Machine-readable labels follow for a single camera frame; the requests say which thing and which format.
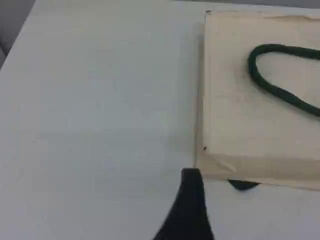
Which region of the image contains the white canvas handbag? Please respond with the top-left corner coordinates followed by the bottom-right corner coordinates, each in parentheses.
top-left (194, 9), bottom-right (320, 192)

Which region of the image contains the dark green rope handle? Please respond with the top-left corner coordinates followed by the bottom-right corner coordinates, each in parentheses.
top-left (226, 178), bottom-right (261, 192)
top-left (247, 43), bottom-right (320, 118)

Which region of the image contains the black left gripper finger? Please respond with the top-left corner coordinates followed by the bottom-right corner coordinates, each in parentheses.
top-left (151, 167), bottom-right (216, 240)

